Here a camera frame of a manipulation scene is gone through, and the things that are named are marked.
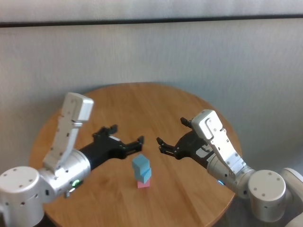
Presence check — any blue foam cube block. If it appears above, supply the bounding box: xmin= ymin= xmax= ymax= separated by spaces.
xmin=134 ymin=166 xmax=152 ymax=183
xmin=132 ymin=154 xmax=150 ymax=173

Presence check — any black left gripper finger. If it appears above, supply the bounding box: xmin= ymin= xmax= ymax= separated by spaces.
xmin=120 ymin=135 xmax=145 ymax=157
xmin=102 ymin=123 xmax=118 ymax=136

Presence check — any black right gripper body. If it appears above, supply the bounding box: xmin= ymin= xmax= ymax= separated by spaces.
xmin=174 ymin=129 xmax=215 ymax=169

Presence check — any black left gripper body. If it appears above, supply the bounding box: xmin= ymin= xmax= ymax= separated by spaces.
xmin=79 ymin=127 xmax=126 ymax=171

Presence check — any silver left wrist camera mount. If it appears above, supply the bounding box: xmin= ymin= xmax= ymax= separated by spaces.
xmin=42 ymin=92 xmax=95 ymax=171

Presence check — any black wall rail strip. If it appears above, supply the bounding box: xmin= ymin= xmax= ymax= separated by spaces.
xmin=0 ymin=14 xmax=303 ymax=28

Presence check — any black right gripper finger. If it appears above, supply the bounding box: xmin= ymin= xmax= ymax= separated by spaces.
xmin=155 ymin=137 xmax=178 ymax=157
xmin=180 ymin=117 xmax=196 ymax=131

